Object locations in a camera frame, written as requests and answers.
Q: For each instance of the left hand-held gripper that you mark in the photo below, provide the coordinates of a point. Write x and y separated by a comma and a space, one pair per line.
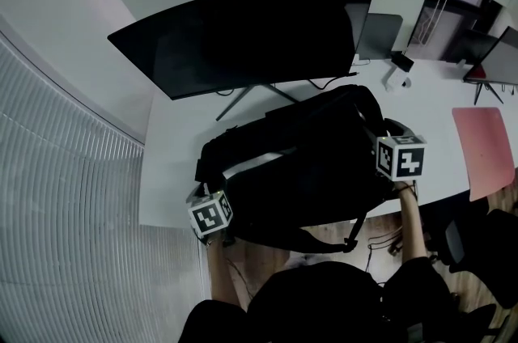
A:
210, 214

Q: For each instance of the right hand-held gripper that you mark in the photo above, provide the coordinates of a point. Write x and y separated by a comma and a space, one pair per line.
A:
400, 155

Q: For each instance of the black backpack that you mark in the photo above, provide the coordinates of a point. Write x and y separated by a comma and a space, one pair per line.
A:
307, 171

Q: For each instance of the person's left forearm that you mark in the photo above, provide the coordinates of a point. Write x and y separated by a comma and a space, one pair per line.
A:
222, 272

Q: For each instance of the person's right forearm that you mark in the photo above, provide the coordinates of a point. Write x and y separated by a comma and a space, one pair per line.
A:
413, 228

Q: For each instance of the white table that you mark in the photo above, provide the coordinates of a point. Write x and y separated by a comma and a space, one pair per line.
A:
429, 90

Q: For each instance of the white power strip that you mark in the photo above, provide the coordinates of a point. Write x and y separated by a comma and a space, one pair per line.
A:
396, 79

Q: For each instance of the pink mat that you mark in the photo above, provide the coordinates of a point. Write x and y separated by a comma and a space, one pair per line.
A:
483, 149

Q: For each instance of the black power adapter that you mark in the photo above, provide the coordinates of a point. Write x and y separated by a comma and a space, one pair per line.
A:
402, 61

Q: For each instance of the black office chair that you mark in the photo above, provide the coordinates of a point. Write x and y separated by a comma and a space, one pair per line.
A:
481, 248

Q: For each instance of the black monitor stand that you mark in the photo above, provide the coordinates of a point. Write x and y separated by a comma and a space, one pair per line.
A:
251, 94

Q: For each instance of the small black monitor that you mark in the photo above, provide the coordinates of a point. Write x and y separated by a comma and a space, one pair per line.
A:
495, 60

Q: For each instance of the white window blinds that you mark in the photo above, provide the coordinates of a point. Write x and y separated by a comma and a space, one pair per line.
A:
73, 191

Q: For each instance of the person's black clothing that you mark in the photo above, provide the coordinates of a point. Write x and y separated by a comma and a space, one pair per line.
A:
323, 305

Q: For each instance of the large black curved monitor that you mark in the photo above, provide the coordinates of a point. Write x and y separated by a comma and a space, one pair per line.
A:
251, 38

